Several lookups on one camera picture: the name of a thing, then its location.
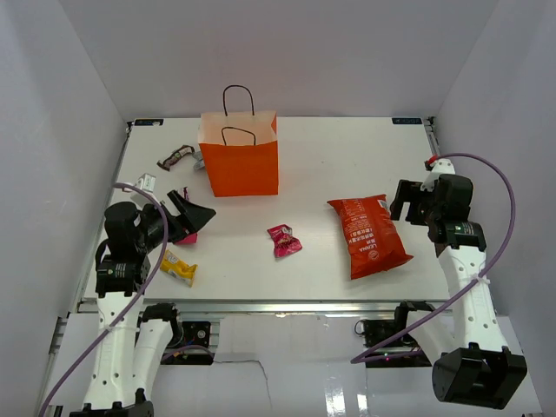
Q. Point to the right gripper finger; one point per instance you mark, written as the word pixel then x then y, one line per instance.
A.
pixel 401 217
pixel 407 191

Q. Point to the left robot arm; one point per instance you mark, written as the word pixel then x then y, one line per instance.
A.
pixel 132 338

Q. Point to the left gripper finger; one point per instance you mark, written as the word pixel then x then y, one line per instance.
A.
pixel 192 218
pixel 179 201

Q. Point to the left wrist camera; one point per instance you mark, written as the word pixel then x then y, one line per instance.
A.
pixel 147 184

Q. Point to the orange paper bag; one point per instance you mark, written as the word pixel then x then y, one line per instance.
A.
pixel 240 149

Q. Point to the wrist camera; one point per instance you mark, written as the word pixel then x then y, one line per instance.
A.
pixel 435 167
pixel 147 184

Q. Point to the pink snack packet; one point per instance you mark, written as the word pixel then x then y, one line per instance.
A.
pixel 187 240

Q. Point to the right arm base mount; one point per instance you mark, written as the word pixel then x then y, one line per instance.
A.
pixel 403 353

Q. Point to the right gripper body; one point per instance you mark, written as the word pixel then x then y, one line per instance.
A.
pixel 426 209

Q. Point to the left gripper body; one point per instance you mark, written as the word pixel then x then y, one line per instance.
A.
pixel 155 226

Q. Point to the large red chips bag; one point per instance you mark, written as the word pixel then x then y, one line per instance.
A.
pixel 373 242

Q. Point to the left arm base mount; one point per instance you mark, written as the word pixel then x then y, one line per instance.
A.
pixel 192 333

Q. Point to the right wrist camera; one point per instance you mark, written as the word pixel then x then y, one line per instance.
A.
pixel 435 167

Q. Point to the silver clear snack packet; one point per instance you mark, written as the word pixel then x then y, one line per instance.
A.
pixel 199 161

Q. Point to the crimson snack packet with battery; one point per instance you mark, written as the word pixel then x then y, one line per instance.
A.
pixel 285 243

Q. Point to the brown candy bar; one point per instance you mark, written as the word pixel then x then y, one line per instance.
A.
pixel 175 156

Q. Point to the yellow snack packet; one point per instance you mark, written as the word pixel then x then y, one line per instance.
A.
pixel 172 265

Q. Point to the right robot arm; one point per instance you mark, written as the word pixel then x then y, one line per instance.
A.
pixel 472 363

